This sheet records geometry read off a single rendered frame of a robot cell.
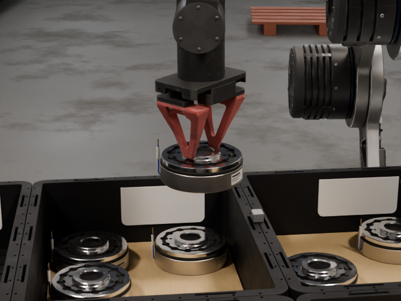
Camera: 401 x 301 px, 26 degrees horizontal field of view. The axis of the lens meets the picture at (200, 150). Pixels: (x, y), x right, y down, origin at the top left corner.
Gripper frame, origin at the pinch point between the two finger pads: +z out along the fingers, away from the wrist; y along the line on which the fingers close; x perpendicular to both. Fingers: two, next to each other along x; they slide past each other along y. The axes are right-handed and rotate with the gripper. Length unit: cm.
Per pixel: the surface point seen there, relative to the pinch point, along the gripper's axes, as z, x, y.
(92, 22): 143, 535, 479
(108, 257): 17.7, 12.5, -5.1
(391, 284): 9.8, -27.1, 0.0
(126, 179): 11.5, 19.4, 5.8
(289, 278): 9.8, -17.6, -5.8
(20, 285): 9.5, 4.1, -26.2
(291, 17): 130, 368, 567
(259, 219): 10.3, -5.5, 5.1
